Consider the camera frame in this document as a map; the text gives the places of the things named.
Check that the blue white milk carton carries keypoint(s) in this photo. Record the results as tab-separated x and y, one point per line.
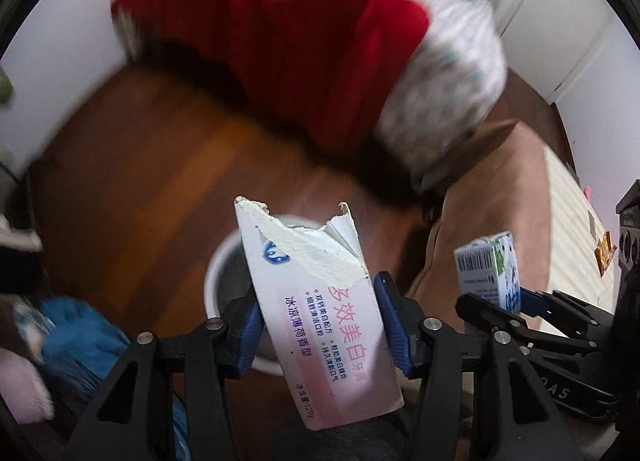
482	266

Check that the orange snack packet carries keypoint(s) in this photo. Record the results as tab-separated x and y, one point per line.
605	253

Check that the grey white checkered bed sheet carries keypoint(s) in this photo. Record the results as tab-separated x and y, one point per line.
450	91

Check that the pale pink fluffy cloth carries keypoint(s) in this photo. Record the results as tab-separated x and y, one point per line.
25	386

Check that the white trash bin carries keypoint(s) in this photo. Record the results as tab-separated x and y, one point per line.
215	276

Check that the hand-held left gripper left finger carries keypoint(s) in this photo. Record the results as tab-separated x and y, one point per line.
250	336

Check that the blue cloth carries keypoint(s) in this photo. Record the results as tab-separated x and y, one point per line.
80	336

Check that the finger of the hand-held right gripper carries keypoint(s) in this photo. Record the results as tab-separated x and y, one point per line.
500	318
532	302

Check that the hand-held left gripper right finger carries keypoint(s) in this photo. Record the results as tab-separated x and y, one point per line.
392	321

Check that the red blanket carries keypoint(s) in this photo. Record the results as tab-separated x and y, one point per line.
300	41

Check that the striped table mat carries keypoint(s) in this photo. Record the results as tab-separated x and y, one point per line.
570	221

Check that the white pink toothpaste box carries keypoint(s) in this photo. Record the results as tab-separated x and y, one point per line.
320	341

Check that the white door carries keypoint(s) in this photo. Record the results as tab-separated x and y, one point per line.
590	66

